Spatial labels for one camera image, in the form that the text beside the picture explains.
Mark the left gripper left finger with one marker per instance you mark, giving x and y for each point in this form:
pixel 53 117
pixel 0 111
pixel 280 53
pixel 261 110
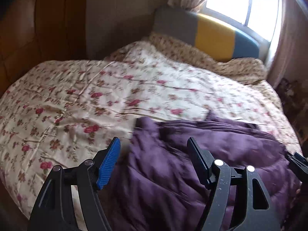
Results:
pixel 54 209

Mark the pink striped curtain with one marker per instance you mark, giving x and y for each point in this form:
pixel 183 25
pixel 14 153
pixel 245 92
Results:
pixel 290 58

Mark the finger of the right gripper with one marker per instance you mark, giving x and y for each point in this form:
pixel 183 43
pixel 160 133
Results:
pixel 298 164

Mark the floral bed quilt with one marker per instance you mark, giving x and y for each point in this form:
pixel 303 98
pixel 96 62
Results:
pixel 65 112

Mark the purple quilted down jacket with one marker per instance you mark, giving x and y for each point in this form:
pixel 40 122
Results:
pixel 155 187

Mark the grey yellow blue headboard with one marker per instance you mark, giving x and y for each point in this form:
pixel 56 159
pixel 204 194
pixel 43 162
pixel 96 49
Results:
pixel 212 36

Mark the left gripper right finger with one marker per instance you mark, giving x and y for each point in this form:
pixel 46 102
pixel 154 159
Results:
pixel 253 209

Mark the bright window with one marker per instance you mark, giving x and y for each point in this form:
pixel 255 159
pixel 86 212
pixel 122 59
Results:
pixel 259 16

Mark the wooden wardrobe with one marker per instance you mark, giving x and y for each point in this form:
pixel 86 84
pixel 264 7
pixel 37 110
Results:
pixel 33 31

